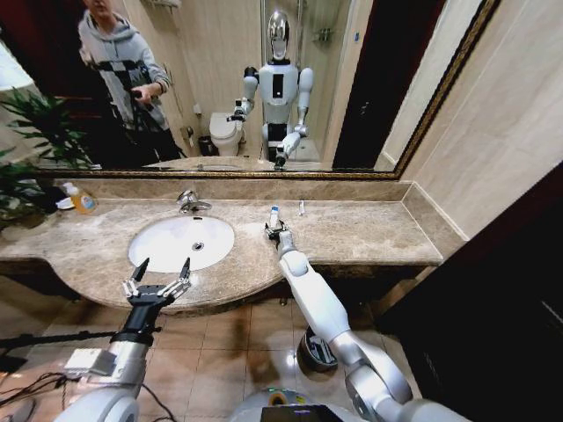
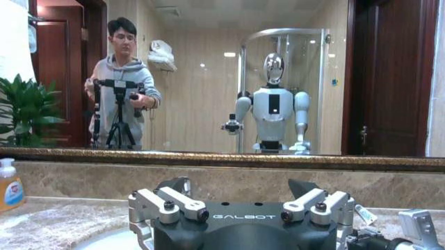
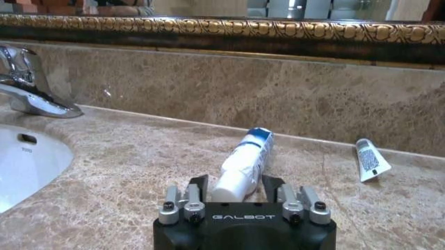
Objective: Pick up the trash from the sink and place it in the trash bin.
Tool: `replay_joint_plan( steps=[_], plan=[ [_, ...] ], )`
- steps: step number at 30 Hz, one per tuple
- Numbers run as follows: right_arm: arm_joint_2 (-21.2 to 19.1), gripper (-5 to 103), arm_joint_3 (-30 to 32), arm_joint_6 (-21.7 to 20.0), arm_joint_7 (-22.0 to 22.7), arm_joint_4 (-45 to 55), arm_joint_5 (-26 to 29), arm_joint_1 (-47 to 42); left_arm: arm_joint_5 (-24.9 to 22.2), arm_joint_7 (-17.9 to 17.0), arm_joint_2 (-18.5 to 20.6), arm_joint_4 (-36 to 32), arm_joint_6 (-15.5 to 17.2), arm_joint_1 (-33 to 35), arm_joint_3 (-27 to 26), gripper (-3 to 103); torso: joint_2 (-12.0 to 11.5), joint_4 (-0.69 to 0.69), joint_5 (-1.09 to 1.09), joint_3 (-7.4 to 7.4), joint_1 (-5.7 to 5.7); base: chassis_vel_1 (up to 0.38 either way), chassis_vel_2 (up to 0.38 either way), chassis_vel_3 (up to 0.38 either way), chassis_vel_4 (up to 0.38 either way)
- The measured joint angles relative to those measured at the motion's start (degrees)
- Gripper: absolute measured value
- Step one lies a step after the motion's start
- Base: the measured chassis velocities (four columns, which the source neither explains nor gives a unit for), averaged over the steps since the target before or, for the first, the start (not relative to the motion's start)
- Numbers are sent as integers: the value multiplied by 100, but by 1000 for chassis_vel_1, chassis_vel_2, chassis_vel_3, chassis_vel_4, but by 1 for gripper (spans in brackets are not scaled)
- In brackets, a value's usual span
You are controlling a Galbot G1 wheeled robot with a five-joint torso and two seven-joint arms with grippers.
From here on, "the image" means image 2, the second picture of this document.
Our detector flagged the silver left gripper finger link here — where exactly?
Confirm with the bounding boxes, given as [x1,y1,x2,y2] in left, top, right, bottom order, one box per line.
[397,208,441,240]

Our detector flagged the black tripod control rig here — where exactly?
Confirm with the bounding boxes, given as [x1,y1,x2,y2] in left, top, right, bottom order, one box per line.
[90,79,146,150]

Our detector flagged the small white toiletry tube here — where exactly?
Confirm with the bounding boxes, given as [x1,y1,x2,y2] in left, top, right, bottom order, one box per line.
[354,204,378,226]

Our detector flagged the white folded towels on rack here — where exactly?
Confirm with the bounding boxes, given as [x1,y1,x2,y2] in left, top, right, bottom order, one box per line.
[147,39,179,72]

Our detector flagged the orange hand soap bottle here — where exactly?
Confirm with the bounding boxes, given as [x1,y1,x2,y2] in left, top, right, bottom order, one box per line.
[0,157,27,213]

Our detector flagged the green leafy plant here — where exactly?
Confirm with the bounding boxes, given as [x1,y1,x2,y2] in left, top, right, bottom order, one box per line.
[0,74,66,148]

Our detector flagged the white robot torso chrome head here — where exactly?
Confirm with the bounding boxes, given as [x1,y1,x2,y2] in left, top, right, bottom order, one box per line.
[251,52,297,154]

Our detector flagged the person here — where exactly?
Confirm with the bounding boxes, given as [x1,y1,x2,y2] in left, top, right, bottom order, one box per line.
[84,17,163,149]

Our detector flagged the glass shower enclosure chrome frame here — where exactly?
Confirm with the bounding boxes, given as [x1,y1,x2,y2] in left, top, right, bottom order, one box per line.
[237,28,332,155]

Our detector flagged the white sink basin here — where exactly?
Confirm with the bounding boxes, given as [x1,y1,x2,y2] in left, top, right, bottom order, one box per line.
[67,226,155,250]

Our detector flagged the left gripper finger silver links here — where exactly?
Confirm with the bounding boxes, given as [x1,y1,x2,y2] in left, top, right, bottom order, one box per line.
[127,177,210,233]
[281,178,356,230]

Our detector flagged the gold framed wall mirror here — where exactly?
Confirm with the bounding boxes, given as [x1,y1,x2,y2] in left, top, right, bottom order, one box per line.
[0,0,445,173]

